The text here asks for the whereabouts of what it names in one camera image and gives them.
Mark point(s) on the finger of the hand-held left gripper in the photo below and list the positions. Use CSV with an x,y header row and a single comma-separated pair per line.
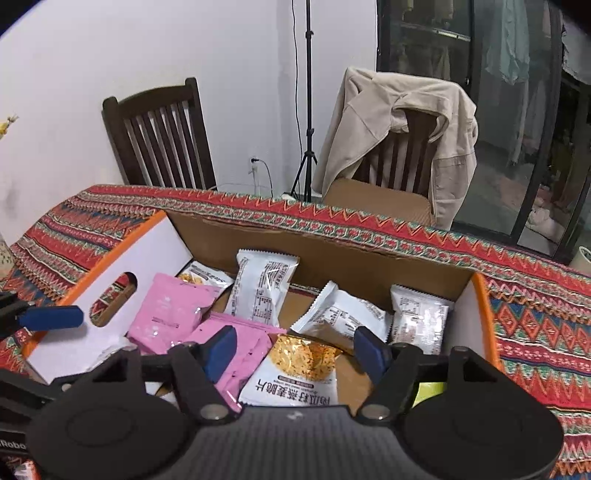
x,y
53,318
27,385

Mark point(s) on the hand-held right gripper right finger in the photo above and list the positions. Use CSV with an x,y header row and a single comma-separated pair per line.
x,y
370,357

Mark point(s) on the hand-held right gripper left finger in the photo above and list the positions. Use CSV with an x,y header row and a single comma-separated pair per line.
x,y
221,350

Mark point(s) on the white snack packet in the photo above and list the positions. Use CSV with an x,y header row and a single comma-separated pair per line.
x,y
337,314
420,318
259,286

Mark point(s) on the white packet with golden print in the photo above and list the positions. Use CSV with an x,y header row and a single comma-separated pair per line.
x,y
295,369
207,274

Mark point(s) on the cardboard box with orange edge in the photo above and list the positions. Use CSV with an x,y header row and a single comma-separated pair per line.
x,y
323,258

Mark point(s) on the pink snack packet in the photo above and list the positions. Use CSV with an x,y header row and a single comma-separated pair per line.
x,y
171,309
254,341

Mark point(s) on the yellow green packet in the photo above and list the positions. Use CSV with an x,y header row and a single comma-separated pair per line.
x,y
429,394

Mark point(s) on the red patterned tablecloth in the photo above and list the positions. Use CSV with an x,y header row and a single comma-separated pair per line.
x,y
531,323

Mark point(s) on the yellow flowers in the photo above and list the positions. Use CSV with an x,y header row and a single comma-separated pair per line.
x,y
7,125

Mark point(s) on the dark wooden chair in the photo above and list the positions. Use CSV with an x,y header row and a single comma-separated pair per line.
x,y
397,157
152,99

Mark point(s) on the white jar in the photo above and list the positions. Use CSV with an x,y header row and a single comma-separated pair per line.
x,y
584,259

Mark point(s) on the beige jacket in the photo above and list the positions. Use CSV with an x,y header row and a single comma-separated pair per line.
x,y
369,115

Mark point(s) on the glass sliding door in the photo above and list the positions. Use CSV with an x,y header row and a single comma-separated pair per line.
x,y
508,138

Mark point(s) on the black tripod stand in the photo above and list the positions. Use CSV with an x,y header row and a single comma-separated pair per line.
x,y
308,92

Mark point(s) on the hanging light green garment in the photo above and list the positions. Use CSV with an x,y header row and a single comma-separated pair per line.
x,y
508,41

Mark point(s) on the white wall socket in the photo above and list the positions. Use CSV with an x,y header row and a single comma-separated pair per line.
x,y
253,165

